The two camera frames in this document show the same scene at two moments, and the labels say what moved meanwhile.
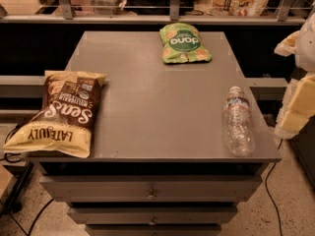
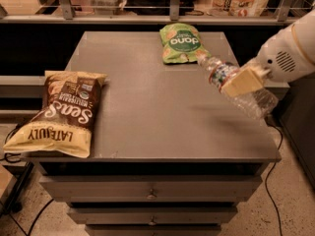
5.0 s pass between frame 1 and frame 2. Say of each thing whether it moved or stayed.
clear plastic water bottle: moved
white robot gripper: moved
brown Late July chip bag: stayed
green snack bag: stayed
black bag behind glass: stayed
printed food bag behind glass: stayed
